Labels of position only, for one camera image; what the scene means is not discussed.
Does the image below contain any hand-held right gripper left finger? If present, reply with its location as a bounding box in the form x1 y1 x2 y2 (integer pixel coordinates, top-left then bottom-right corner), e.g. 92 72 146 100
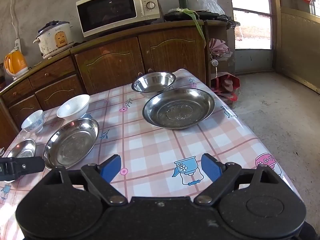
44 154 128 205

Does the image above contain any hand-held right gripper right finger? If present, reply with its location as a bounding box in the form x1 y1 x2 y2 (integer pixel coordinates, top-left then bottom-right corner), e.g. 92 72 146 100
194 153 279 205

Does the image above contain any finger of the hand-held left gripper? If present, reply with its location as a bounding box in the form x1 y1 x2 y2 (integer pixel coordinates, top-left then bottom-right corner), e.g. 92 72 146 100
0 156 45 182

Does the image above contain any blue patterned white bowl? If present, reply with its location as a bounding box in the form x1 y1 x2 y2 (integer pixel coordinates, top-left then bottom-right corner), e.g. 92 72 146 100
21 109 46 134

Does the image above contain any large steel plate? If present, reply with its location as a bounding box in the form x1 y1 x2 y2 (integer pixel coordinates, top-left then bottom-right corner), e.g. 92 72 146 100
142 88 216 130

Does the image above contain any plain white ceramic bowl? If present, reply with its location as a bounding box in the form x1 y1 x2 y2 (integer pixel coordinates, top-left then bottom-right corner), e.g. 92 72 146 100
56 94 90 120

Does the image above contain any deep steel bowl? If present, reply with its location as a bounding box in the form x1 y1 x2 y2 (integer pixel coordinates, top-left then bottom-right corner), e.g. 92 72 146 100
131 71 177 98

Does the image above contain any small steel plate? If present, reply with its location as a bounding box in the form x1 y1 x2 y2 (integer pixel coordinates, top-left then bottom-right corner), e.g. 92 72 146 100
4 138 37 159

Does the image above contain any medium steel plate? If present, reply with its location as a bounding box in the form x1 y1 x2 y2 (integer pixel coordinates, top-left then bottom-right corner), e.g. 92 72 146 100
42 118 100 170

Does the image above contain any red bag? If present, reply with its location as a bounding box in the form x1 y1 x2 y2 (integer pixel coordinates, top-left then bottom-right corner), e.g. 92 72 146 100
211 74 240 102

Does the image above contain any brown wooden cabinet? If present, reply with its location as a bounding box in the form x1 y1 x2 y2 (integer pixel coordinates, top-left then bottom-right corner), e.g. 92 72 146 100
0 19 208 143

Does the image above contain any orange electric kettle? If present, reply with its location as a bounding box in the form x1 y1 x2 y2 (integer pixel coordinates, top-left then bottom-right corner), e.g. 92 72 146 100
4 49 29 81

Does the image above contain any pink folded umbrella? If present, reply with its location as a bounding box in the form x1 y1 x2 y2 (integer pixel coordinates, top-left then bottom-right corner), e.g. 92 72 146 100
209 38 233 60

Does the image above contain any white rice cooker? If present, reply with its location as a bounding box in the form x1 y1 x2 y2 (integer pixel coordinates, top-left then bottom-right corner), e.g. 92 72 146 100
33 21 75 60

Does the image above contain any wooden side shelf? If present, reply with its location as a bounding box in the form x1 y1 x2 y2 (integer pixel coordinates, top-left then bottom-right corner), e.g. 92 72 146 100
204 19 237 90

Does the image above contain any glazed door with grey panel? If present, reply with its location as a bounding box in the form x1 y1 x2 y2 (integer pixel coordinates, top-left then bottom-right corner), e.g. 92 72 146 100
228 0 275 75

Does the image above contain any green leek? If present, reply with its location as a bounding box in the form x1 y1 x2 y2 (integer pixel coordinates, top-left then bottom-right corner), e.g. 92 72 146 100
170 8 207 48

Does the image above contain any black crumpled plastic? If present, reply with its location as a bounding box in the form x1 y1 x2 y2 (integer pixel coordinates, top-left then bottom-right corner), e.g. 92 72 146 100
219 14 241 28

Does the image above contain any black flat cooker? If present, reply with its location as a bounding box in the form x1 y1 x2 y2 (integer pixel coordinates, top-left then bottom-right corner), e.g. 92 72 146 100
164 10 220 22

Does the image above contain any tan panelled door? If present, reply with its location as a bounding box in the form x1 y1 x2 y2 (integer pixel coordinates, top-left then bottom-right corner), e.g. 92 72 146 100
271 0 320 93

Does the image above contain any cream microwave oven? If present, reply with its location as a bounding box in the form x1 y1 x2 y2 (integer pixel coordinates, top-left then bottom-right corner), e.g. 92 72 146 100
76 0 160 38

